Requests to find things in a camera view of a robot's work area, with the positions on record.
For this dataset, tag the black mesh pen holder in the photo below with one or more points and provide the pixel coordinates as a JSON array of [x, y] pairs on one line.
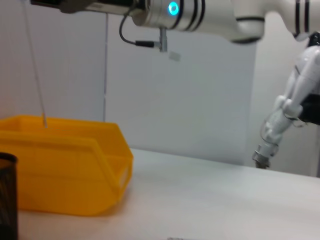
[[7, 200]]

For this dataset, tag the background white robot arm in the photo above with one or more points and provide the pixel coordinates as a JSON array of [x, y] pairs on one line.
[[305, 75]]

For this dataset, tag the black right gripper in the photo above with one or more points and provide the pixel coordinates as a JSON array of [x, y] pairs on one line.
[[82, 5]]

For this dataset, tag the yellow plastic bin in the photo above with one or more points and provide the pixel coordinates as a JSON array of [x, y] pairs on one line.
[[62, 175]]

